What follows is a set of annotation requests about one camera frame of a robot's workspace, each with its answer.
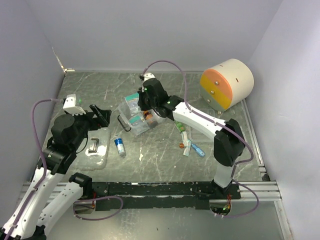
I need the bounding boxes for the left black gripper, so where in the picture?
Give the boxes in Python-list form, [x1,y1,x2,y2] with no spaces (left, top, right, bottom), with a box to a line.
[67,103,111,150]

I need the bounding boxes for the clear sachet blue contents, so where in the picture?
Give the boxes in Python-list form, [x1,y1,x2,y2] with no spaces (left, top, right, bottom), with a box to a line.
[124,93,140,115]

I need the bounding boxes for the brown medicine bottle orange cap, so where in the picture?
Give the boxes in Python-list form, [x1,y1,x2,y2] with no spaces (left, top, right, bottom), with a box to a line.
[143,111,158,129]

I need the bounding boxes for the teal-header plastic sachet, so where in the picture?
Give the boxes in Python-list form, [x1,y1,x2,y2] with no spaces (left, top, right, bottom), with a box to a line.
[129,114,144,127]

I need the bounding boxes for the clear plastic storage box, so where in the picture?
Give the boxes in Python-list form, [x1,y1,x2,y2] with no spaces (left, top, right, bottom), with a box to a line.
[117,93,165,136]

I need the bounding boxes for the small blue-label vial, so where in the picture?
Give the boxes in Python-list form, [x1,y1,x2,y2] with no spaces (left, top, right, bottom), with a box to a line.
[114,138,126,157]

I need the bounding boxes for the green medicine box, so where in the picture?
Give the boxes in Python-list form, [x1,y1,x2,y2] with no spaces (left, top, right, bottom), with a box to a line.
[174,121,186,133]

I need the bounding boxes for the white tube packet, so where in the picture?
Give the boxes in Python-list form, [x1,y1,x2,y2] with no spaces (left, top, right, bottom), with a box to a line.
[181,131,192,157]

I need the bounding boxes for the clear plastic divider tray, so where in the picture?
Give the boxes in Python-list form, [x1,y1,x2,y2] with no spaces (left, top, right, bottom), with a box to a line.
[187,126,214,144]

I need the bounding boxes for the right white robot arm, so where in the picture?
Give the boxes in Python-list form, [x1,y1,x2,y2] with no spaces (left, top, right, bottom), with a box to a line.
[137,76,245,199]

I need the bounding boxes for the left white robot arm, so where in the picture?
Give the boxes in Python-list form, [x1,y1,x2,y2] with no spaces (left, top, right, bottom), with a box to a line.
[0,104,112,240]

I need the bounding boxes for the clear plastic box lid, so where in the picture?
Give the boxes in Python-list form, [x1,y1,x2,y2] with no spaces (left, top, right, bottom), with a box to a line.
[72,127,111,171]

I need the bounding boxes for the blue plastic applicator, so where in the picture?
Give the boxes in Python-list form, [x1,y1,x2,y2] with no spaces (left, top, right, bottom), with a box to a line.
[191,143,205,157]

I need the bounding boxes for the beige cylinder orange face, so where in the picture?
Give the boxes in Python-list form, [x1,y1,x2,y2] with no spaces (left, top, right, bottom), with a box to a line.
[199,58,255,112]

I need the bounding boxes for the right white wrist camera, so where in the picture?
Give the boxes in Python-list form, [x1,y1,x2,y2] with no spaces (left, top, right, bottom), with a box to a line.
[142,72,155,81]

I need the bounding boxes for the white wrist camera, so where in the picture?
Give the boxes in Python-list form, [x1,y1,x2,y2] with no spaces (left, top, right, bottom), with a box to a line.
[142,72,155,81]
[62,94,86,116]

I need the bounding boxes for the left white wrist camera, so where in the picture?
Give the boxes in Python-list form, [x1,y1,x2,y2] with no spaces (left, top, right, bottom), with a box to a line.
[62,94,86,116]

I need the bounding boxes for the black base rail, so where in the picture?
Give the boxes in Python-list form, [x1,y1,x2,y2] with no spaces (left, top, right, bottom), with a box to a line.
[75,180,241,211]

